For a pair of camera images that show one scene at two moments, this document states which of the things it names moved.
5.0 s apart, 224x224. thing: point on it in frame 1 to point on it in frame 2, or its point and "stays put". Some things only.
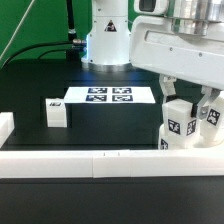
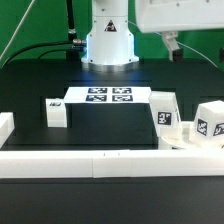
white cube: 56,112 stays put
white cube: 177,118 to 166,113
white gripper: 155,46 to 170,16
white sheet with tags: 109,95 stays put
